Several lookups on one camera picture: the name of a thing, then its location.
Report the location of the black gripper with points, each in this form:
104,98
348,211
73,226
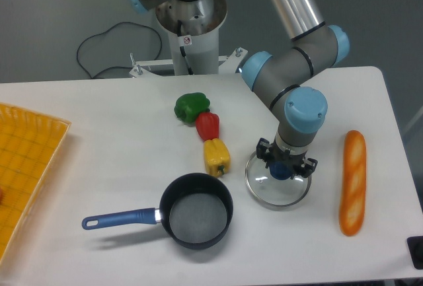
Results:
270,154

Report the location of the glass lid blue knob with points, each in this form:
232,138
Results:
272,192

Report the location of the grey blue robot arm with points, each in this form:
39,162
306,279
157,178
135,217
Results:
279,81

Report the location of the yellow bell pepper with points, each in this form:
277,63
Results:
217,159

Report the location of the orange baguette bread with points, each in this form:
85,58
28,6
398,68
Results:
354,182

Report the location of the red bell pepper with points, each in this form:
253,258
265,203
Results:
207,125

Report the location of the green bell pepper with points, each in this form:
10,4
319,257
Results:
188,106

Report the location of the black device at corner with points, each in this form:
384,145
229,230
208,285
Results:
415,247

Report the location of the yellow plastic basket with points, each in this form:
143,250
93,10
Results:
30,142

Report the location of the black saucepan blue handle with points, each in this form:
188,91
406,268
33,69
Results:
195,210

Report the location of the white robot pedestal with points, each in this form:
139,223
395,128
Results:
192,28

